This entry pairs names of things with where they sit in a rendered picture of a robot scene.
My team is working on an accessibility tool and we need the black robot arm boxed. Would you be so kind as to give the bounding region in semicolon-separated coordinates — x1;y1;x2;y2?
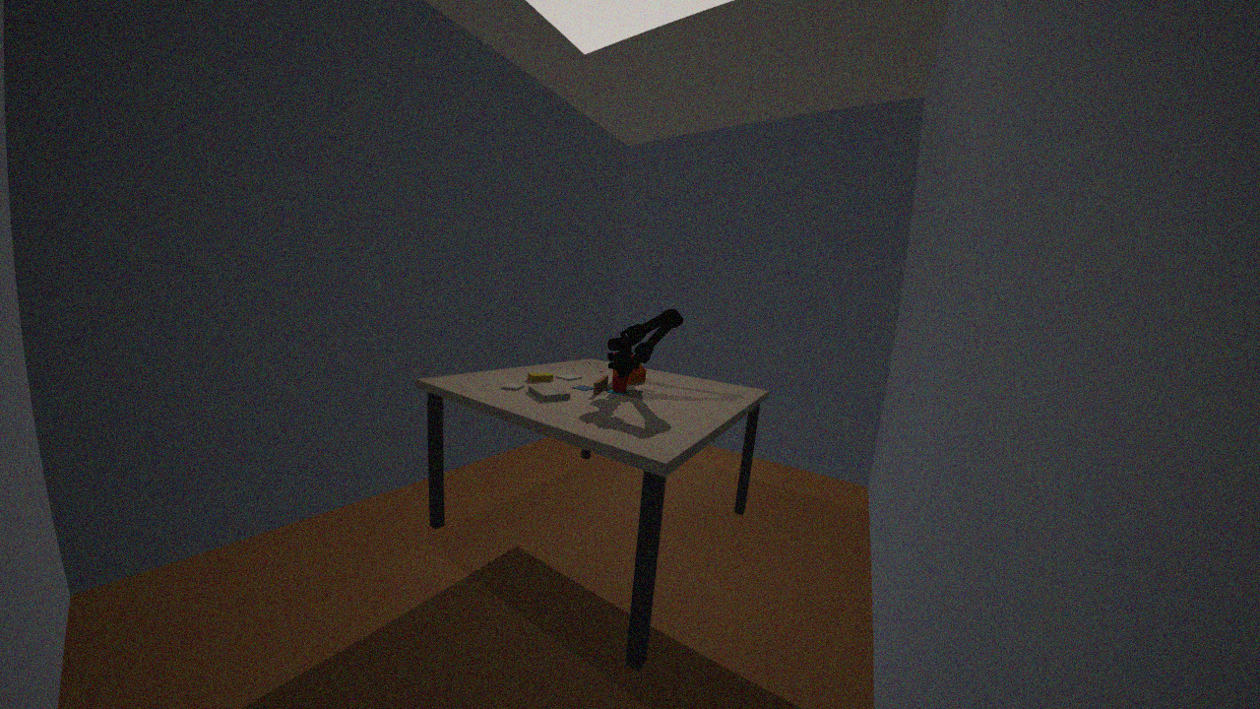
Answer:
607;309;683;364

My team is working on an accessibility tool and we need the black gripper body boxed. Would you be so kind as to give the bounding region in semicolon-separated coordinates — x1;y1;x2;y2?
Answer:
609;351;640;370

